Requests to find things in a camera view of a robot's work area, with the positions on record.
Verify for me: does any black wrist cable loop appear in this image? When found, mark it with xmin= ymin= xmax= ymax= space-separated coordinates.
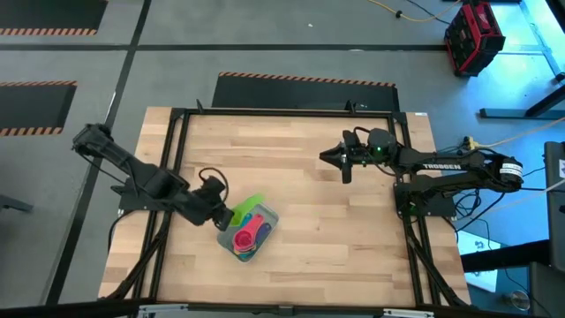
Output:
xmin=198 ymin=166 xmax=230 ymax=204

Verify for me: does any black desk foot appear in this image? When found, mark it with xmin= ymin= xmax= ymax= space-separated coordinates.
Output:
xmin=478 ymin=70 xmax=565 ymax=120

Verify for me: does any grey plastic basket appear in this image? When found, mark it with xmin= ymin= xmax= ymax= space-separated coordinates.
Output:
xmin=216 ymin=202 xmax=281 ymax=263

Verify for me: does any silver camera mount rail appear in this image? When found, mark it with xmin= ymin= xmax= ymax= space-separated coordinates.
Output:
xmin=136 ymin=302 xmax=436 ymax=318

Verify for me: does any cream cable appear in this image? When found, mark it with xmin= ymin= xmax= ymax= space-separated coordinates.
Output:
xmin=478 ymin=115 xmax=565 ymax=149

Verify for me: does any black desk beam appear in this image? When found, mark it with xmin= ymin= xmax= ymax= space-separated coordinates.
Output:
xmin=461 ymin=239 xmax=552 ymax=274

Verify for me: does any round metal disc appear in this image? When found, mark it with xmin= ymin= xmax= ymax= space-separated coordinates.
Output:
xmin=507 ymin=289 xmax=531 ymax=312

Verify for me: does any red black tool box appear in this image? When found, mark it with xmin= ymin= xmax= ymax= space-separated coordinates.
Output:
xmin=443 ymin=0 xmax=507 ymax=78

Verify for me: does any black aluminium table frame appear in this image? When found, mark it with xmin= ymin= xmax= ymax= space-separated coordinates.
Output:
xmin=99 ymin=99 xmax=471 ymax=310

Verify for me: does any yellow extension cable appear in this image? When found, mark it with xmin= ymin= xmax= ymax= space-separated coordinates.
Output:
xmin=367 ymin=0 xmax=463 ymax=24

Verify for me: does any black striped-edge floor mat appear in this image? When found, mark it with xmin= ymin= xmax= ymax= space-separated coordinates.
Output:
xmin=0 ymin=0 xmax=109 ymax=37
xmin=0 ymin=79 xmax=79 ymax=137
xmin=211 ymin=71 xmax=401 ymax=112

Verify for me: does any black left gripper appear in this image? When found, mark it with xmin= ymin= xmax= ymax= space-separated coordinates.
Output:
xmin=190 ymin=177 xmax=235 ymax=231

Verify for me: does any green measuring cup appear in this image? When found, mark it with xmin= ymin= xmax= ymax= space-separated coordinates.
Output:
xmin=229 ymin=193 xmax=267 ymax=228

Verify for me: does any grey cabinet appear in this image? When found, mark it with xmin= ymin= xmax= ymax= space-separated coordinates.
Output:
xmin=543 ymin=140 xmax=565 ymax=270

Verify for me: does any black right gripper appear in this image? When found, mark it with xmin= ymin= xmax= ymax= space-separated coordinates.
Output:
xmin=319 ymin=129 xmax=371 ymax=184

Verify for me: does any red measuring cup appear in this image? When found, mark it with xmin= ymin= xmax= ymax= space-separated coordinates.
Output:
xmin=233 ymin=214 xmax=266 ymax=251

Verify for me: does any white paper sheet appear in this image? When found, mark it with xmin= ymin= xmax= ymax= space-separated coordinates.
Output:
xmin=457 ymin=233 xmax=502 ymax=293

